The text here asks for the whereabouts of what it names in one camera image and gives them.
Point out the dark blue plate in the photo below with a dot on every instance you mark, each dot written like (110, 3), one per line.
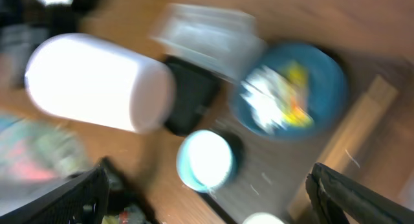
(328, 88)

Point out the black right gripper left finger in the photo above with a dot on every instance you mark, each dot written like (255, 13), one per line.
(79, 198)

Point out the yellow snack wrapper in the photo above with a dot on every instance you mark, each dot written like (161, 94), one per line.
(295, 112)

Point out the brown serving tray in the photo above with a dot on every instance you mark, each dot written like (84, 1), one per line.
(272, 171)

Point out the clear plastic bin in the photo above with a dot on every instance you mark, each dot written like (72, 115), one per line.
(221, 40)

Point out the light blue bowl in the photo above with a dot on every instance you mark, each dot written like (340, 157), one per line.
(205, 161)

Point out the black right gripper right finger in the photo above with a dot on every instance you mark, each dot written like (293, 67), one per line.
(335, 197)

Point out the white plastic cup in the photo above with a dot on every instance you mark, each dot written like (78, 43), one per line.
(88, 79)

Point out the black plastic tray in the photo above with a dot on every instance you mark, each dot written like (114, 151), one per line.
(196, 89)

